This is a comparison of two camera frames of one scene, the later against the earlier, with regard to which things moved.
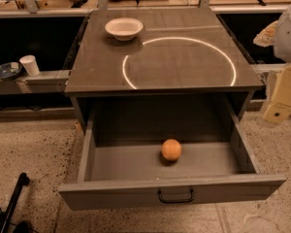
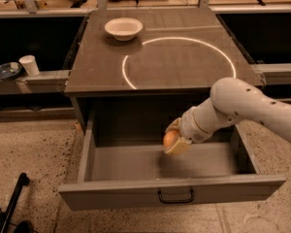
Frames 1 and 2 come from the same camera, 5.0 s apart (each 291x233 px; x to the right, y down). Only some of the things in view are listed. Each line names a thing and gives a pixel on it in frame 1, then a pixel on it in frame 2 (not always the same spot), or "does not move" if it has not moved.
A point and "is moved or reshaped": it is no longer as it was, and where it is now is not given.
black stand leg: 22,181 does not move
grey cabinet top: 160,70 does not move
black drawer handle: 176,201 does not move
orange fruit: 171,149 is moved or reshaped
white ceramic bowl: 123,28 does not move
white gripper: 289,38 to 191,127
